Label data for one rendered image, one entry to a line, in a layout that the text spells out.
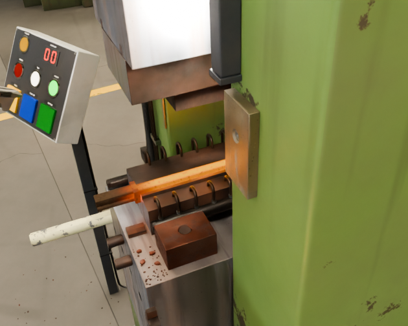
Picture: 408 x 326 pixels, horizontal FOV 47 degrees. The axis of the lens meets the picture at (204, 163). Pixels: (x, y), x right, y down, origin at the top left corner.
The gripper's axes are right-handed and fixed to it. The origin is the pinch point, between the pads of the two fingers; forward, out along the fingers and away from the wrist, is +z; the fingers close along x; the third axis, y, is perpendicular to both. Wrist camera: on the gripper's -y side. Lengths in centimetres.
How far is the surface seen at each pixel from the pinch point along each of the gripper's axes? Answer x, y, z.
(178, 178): 52, 5, 15
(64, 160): -113, 65, 111
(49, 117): 2.4, 5.8, 10.3
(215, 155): 51, -1, 28
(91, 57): 7.2, -14.6, 16.1
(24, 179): -116, 79, 88
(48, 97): -1.2, 0.8, 11.0
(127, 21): 58, -27, -19
